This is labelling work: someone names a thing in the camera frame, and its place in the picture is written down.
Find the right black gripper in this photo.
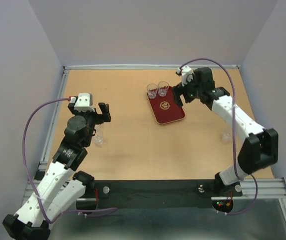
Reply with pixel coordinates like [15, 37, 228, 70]
[171, 72, 202, 107]

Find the clear faceted glass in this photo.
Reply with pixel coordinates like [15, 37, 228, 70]
[146, 83, 158, 99]

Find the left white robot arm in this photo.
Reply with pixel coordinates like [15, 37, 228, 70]
[2, 100, 111, 240]

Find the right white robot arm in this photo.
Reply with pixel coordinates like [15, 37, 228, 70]
[172, 66, 279, 195]

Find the clear glass near left arm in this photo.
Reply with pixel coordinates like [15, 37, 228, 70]
[93, 125, 105, 147]

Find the red lacquer tray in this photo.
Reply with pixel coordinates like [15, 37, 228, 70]
[147, 86, 185, 125]

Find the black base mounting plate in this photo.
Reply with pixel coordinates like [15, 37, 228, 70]
[75, 179, 243, 210]

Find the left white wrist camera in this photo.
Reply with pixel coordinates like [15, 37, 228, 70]
[74, 93, 95, 112]

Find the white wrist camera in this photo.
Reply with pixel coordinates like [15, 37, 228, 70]
[176, 65, 194, 87]
[74, 93, 95, 112]

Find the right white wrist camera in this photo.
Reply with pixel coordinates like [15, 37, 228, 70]
[176, 65, 194, 87]

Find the aluminium table edge rail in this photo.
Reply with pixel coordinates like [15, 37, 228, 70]
[63, 64, 240, 70]

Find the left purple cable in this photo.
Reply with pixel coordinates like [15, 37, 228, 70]
[22, 96, 118, 224]

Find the left aluminium side rail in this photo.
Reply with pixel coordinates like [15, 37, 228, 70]
[22, 69, 69, 191]

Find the right aluminium front rail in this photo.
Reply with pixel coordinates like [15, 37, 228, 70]
[237, 177, 286, 240]

